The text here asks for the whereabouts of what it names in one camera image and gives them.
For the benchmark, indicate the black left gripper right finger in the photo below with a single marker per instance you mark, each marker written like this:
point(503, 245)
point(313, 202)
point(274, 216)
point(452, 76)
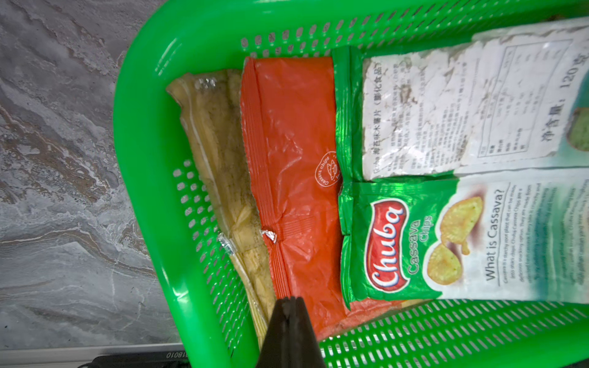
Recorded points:
point(303, 346)

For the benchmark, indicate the light green Chuba chips bag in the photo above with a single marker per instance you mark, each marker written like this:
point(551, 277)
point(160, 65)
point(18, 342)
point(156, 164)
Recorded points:
point(465, 169)

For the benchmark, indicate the brown paper chips bag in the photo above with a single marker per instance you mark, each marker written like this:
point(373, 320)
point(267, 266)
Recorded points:
point(211, 118)

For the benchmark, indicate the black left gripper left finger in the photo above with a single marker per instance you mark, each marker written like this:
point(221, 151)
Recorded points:
point(275, 351)

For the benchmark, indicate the green plastic basket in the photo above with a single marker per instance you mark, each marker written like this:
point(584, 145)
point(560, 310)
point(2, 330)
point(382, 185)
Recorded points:
point(204, 292)

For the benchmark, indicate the red cassava chips bag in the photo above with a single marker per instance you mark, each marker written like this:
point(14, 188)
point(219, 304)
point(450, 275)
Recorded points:
point(288, 113)

